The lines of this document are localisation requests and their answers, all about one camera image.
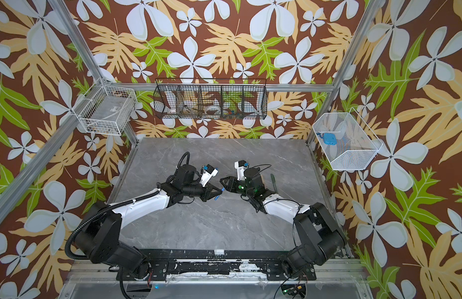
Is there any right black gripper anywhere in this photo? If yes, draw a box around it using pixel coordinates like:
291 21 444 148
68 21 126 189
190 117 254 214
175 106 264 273
219 176 255 199

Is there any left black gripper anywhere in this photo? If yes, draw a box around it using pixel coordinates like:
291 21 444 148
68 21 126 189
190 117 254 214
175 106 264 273
183 181 223 202

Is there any light green pen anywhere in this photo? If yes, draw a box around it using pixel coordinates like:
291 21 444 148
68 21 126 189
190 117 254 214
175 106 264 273
270 174 278 193

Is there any blue pen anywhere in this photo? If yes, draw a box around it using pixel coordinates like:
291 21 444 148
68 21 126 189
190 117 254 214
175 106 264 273
214 188 225 201

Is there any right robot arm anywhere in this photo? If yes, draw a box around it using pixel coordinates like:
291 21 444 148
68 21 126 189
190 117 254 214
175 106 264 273
220 167 346 278

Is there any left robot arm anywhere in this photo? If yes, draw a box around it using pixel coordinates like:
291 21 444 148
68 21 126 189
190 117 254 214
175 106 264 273
64 164 222 280

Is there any blue object in basket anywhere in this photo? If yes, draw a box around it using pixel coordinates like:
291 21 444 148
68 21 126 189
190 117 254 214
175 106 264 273
323 133 338 146

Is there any white mesh basket right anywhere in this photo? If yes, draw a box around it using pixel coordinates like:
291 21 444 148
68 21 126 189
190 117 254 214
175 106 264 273
313 112 383 172

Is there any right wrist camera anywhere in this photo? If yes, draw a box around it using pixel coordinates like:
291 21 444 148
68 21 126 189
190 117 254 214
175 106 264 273
234 160 249 181

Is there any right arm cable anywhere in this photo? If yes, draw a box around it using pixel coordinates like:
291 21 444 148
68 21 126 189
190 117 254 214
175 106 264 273
249 163 273 176

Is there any black wire basket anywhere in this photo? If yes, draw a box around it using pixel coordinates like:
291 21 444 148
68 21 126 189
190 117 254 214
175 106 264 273
152 78 268 120

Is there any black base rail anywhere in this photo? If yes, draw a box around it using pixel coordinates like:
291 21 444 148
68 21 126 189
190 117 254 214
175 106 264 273
118 248 318 282

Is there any white wire basket left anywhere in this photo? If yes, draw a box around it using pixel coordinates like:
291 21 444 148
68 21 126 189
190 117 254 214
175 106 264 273
74 79 137 136

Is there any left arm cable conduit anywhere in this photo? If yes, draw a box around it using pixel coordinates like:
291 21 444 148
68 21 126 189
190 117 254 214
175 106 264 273
64 151 191 260

